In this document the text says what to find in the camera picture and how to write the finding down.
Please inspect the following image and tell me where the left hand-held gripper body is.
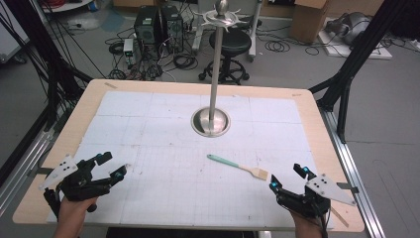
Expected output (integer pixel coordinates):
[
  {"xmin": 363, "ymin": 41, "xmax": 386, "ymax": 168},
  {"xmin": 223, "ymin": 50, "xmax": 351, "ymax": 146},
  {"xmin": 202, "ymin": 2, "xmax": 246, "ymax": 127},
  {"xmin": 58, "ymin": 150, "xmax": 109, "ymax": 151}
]
[{"xmin": 38, "ymin": 154, "xmax": 114, "ymax": 220}]

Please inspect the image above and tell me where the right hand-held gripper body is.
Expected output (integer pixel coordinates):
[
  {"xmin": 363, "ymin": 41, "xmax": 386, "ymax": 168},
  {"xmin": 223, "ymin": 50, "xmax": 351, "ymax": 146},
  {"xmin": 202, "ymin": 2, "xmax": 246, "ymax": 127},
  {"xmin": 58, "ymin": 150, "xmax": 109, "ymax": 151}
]
[{"xmin": 276, "ymin": 174, "xmax": 358, "ymax": 220}]

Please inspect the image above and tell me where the person's left hand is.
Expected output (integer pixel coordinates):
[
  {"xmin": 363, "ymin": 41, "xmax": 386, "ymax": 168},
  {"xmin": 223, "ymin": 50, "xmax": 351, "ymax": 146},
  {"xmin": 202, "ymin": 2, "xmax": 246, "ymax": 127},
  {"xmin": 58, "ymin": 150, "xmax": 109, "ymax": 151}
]
[{"xmin": 52, "ymin": 193, "xmax": 99, "ymax": 238}]

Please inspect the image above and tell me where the person's right hand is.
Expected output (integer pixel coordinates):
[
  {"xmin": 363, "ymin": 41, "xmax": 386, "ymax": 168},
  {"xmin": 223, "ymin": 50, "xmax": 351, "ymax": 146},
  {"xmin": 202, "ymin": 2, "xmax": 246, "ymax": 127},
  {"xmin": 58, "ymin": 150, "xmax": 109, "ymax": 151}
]
[{"xmin": 289, "ymin": 208, "xmax": 328, "ymax": 238}]

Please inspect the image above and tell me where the thin wooden stick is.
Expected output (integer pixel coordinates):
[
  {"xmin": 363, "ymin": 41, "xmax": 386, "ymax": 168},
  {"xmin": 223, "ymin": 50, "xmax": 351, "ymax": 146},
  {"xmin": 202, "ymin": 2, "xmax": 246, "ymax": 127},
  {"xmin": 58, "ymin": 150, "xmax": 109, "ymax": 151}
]
[{"xmin": 330, "ymin": 205, "xmax": 351, "ymax": 229}]

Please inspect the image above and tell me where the black table clamp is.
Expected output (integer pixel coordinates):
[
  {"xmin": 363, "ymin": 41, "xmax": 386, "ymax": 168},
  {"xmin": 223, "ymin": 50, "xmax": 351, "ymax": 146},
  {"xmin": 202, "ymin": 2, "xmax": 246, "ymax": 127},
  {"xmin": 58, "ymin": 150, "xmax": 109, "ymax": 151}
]
[
  {"xmin": 336, "ymin": 181, "xmax": 361, "ymax": 194},
  {"xmin": 27, "ymin": 166, "xmax": 54, "ymax": 177}
]

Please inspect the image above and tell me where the white grid mat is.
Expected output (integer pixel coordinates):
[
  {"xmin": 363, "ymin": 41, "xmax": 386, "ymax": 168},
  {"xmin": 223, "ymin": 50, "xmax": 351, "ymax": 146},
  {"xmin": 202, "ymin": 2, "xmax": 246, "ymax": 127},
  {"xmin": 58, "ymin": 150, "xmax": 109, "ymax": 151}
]
[{"xmin": 46, "ymin": 90, "xmax": 335, "ymax": 230}]

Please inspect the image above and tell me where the small silver power box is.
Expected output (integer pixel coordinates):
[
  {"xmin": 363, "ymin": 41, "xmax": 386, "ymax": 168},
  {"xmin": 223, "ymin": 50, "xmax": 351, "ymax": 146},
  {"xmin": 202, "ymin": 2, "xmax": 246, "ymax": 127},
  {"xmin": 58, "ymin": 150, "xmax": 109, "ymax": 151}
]
[{"xmin": 122, "ymin": 38, "xmax": 136, "ymax": 66}]

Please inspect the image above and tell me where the metal utensil stand with hooks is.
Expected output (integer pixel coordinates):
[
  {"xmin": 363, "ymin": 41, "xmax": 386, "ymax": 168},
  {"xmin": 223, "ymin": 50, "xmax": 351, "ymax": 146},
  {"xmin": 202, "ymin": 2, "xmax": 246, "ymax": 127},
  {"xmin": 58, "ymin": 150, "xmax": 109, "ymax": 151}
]
[{"xmin": 190, "ymin": 0, "xmax": 248, "ymax": 139}]

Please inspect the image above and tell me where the white flat board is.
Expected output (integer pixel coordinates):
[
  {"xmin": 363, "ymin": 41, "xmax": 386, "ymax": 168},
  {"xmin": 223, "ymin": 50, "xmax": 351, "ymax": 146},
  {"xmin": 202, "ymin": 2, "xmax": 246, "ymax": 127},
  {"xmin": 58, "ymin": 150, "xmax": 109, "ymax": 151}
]
[{"xmin": 316, "ymin": 32, "xmax": 394, "ymax": 61}]

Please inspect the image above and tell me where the black computer tower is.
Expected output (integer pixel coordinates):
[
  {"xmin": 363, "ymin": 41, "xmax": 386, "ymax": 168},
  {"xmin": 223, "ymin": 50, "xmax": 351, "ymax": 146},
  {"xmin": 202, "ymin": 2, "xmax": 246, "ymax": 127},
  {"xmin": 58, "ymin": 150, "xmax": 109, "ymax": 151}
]
[
  {"xmin": 134, "ymin": 5, "xmax": 163, "ymax": 48},
  {"xmin": 159, "ymin": 4, "xmax": 185, "ymax": 55}
]

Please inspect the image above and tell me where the black round stool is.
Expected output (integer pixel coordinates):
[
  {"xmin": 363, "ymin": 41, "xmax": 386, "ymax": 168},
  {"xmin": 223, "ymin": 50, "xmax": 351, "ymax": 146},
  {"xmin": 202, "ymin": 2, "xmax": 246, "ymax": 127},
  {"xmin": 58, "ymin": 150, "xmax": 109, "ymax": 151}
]
[{"xmin": 198, "ymin": 27, "xmax": 254, "ymax": 86}]

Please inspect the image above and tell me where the cardboard box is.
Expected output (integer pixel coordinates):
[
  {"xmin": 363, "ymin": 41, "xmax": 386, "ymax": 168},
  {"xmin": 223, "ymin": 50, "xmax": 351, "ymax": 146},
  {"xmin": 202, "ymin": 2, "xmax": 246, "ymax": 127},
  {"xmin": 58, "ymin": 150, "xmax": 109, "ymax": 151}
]
[{"xmin": 289, "ymin": 0, "xmax": 332, "ymax": 45}]

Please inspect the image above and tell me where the grey bag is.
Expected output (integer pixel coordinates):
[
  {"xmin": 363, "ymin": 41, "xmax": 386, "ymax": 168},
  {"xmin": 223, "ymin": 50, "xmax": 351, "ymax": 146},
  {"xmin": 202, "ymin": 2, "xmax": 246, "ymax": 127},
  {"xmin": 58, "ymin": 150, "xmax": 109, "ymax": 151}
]
[{"xmin": 324, "ymin": 11, "xmax": 373, "ymax": 47}]

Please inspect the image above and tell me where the aluminium rail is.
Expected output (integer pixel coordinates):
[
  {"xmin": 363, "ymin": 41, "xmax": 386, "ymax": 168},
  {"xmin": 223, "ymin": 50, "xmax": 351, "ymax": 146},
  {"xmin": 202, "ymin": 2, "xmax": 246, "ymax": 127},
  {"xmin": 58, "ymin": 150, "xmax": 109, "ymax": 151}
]
[
  {"xmin": 319, "ymin": 108, "xmax": 386, "ymax": 238},
  {"xmin": 0, "ymin": 128, "xmax": 56, "ymax": 216}
]

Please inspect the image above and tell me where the green-handled wooden spatula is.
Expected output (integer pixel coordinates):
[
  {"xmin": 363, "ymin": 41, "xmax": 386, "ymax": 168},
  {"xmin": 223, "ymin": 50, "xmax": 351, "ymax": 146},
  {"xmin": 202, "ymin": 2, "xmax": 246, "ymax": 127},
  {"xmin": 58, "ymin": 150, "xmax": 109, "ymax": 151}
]
[{"xmin": 206, "ymin": 153, "xmax": 269, "ymax": 181}]

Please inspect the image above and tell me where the black metal frame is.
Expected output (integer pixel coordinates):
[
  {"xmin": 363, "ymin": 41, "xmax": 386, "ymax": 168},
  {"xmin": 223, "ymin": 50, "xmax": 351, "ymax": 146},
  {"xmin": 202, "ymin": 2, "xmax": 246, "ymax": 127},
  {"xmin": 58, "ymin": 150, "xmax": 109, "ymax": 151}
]
[
  {"xmin": 308, "ymin": 0, "xmax": 411, "ymax": 145},
  {"xmin": 0, "ymin": 0, "xmax": 94, "ymax": 132}
]

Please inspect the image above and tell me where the black coiled cable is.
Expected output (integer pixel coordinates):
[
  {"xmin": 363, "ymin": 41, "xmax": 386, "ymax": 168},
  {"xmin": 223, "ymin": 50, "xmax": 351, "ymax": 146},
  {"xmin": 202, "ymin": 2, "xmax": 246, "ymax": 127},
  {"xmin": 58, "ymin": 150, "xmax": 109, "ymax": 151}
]
[
  {"xmin": 172, "ymin": 53, "xmax": 199, "ymax": 71},
  {"xmin": 263, "ymin": 39, "xmax": 291, "ymax": 54}
]

